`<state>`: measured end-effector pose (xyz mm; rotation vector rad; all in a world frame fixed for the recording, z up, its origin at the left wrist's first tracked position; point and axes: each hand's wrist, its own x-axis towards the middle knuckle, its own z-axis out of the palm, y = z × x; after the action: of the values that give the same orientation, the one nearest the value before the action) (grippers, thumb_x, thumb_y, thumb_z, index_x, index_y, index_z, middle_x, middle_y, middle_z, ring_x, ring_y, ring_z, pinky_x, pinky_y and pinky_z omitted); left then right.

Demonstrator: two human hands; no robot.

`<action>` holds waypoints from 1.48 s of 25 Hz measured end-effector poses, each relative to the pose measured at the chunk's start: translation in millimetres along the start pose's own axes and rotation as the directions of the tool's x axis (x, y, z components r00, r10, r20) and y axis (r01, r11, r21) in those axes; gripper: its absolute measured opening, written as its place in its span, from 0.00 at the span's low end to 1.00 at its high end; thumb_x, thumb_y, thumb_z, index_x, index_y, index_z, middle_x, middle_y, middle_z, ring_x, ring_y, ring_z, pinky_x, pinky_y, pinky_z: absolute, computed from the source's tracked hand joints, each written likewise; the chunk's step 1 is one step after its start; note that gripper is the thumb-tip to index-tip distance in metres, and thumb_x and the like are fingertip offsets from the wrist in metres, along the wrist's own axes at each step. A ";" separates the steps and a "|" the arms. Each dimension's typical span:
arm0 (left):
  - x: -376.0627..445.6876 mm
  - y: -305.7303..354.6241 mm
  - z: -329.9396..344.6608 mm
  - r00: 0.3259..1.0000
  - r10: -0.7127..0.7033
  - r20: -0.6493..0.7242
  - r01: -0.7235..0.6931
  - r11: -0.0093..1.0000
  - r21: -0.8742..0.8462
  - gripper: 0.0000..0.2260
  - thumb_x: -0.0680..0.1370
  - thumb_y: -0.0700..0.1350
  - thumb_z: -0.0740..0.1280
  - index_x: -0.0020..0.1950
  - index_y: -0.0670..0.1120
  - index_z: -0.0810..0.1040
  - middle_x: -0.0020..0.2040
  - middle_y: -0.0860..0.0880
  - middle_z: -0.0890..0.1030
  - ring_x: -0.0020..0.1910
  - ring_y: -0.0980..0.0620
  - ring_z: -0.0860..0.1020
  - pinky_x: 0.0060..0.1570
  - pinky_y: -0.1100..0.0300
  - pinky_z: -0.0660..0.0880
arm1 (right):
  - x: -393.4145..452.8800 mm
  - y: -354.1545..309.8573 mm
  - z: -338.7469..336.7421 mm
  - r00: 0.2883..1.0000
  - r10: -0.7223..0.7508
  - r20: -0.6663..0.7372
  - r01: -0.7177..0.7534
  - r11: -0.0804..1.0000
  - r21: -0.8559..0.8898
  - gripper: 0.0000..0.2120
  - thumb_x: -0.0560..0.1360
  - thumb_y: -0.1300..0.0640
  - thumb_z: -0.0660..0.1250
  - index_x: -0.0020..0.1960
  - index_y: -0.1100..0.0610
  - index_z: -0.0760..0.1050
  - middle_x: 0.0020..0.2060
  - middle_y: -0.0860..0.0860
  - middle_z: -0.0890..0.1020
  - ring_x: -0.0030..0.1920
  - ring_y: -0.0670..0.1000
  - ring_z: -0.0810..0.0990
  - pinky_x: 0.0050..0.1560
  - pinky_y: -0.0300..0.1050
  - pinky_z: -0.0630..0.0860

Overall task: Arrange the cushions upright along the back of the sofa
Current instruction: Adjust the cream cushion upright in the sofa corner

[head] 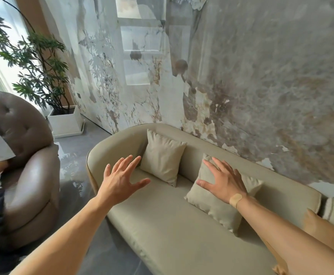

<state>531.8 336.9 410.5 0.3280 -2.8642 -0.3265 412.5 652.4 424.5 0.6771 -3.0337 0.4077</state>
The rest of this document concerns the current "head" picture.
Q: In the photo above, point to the person's right hand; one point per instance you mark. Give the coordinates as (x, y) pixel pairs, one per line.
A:
(227, 184)

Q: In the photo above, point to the white square planter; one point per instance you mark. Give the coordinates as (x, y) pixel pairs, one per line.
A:
(65, 123)

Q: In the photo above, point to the beige leather sofa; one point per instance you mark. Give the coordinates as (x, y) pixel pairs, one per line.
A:
(184, 240)

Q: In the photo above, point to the cream leather cushion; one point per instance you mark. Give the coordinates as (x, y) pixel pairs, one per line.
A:
(162, 160)
(218, 211)

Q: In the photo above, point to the green leafy potted plant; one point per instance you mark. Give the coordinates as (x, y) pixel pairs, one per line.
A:
(43, 80)

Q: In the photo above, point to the tan wrist adhesive bandage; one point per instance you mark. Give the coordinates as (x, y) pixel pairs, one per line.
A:
(235, 201)

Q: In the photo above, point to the long tan forearm tape strip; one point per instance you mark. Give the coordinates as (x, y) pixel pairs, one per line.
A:
(270, 252)

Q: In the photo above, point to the white planter tray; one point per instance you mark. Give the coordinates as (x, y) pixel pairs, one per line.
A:
(75, 133)

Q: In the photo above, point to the person's left hand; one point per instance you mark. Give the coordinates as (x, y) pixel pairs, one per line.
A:
(116, 187)

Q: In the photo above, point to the brown tufted leather armchair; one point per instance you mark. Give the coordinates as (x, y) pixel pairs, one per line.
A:
(26, 126)

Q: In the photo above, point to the person's right forearm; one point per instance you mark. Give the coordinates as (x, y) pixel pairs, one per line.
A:
(293, 243)

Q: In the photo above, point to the tan leather cushion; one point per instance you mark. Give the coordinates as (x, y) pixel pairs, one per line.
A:
(327, 231)

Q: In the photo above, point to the person's left forearm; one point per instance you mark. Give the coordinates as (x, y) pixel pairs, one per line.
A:
(63, 243)

